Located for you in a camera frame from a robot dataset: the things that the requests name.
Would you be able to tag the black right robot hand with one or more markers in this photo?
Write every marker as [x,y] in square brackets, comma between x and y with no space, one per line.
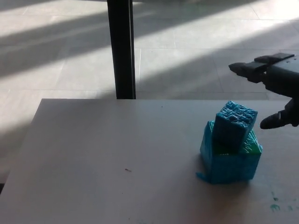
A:
[282,77]

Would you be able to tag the small blue cube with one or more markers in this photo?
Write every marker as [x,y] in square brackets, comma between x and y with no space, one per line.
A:
[231,130]

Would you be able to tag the large blue-green wrapped cube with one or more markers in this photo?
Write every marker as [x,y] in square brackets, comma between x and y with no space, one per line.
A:
[229,168]

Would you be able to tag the black vertical window pillar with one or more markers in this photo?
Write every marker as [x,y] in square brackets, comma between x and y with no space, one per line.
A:
[122,51]

